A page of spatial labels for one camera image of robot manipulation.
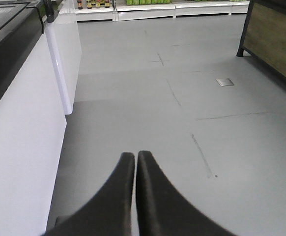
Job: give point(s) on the white chest freezer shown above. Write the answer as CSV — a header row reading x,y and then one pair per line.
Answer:
x,y
32,127
65,48

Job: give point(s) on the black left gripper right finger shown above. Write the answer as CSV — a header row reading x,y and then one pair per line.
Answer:
x,y
162,210

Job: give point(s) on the wood panel produce stand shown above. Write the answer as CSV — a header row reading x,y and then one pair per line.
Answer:
x,y
264,34

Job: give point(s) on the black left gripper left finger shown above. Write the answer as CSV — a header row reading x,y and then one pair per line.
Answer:
x,y
108,212

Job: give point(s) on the white chest freezer far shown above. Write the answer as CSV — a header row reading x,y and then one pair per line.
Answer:
x,y
65,48

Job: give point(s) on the white chest freezer near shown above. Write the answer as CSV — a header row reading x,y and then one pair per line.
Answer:
x,y
32,127

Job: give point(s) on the white store shelving unit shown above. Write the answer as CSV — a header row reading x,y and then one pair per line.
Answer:
x,y
120,11

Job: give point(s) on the metal floor socket plate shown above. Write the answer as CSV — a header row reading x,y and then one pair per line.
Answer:
x,y
225,82

